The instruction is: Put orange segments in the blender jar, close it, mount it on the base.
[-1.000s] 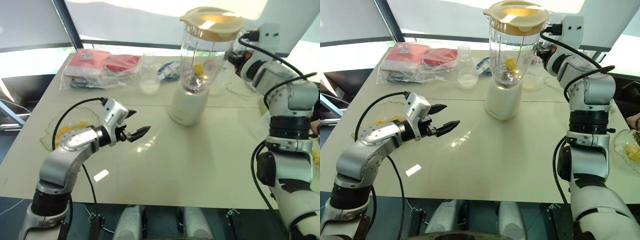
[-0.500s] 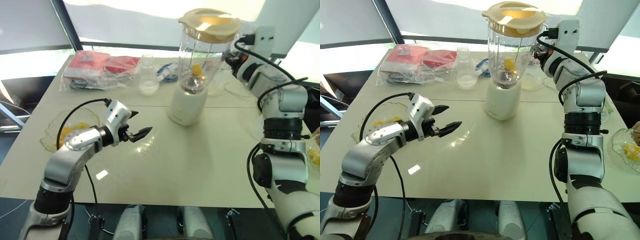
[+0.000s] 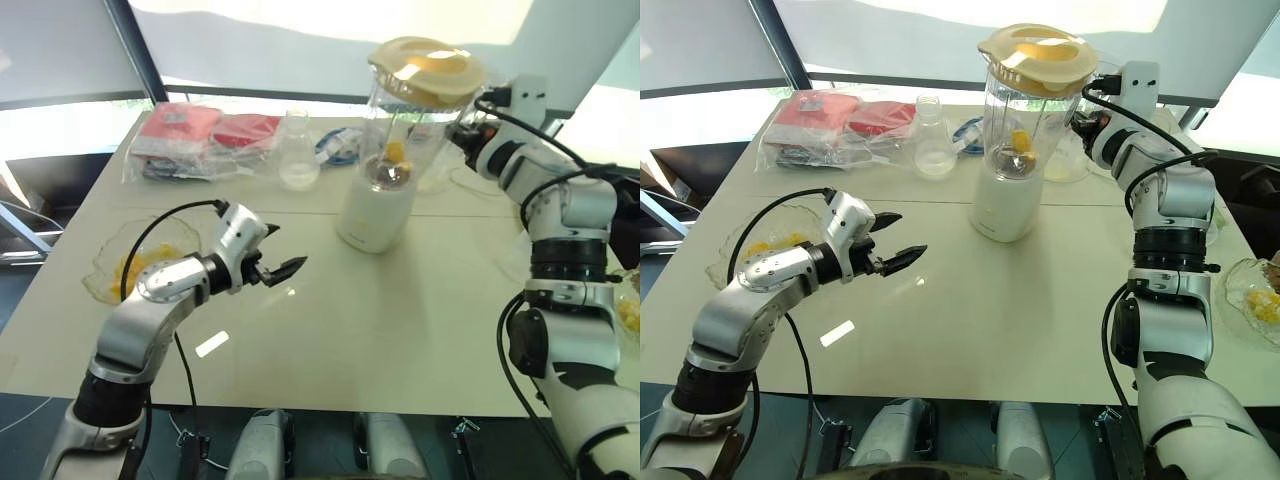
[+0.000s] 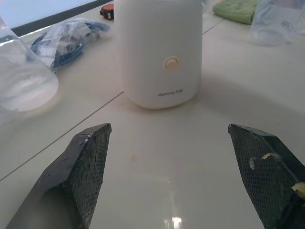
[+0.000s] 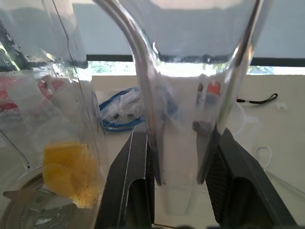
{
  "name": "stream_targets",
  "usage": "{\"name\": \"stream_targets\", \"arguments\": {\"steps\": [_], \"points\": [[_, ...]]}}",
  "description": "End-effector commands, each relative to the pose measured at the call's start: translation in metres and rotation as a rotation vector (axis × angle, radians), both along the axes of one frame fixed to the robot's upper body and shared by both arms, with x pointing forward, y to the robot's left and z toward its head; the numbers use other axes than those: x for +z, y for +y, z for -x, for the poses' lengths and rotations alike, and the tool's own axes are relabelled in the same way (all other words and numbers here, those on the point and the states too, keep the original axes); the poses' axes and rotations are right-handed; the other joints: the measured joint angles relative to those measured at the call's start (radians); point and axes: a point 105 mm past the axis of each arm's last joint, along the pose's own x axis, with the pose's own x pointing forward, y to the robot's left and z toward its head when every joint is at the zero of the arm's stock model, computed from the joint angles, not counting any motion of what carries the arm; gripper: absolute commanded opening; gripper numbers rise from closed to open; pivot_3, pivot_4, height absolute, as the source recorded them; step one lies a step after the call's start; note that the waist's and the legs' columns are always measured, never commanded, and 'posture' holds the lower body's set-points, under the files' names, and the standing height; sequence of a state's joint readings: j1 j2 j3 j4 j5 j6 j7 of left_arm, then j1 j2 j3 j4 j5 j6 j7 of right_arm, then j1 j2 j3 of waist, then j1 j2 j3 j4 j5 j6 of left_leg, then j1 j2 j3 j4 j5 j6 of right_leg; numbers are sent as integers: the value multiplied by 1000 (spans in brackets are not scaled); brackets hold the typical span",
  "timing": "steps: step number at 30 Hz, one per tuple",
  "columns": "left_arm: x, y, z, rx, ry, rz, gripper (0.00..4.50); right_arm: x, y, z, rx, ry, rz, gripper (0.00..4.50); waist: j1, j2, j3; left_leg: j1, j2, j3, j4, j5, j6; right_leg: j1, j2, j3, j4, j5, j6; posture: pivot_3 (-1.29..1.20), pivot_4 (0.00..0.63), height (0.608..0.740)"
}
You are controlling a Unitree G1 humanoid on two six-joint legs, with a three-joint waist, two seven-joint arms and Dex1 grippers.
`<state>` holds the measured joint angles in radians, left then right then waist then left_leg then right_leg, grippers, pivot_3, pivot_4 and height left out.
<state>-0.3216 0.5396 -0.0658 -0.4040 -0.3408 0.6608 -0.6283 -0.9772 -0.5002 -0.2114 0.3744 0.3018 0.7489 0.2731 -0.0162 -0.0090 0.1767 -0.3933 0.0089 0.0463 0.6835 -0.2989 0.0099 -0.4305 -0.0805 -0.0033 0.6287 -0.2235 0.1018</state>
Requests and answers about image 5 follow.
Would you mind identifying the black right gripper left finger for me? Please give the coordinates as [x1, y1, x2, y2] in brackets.
[94, 127, 156, 229]

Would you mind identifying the blue coiled cable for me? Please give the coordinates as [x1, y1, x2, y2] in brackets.
[99, 87, 146, 133]

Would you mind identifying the white thin cord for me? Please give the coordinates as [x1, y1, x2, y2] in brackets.
[235, 104, 273, 169]

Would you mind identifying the black strap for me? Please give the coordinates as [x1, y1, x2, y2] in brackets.
[237, 93, 278, 105]

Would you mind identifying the clear plastic blender jar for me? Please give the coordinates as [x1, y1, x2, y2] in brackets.
[0, 0, 275, 229]

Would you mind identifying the orange fruit slice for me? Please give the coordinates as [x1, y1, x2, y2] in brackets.
[44, 140, 92, 167]
[42, 163, 77, 198]
[72, 164, 102, 208]

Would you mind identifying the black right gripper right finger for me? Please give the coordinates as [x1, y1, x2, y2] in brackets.
[204, 127, 299, 229]

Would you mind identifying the black window frame bar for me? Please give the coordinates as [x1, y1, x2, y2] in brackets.
[85, 54, 305, 66]

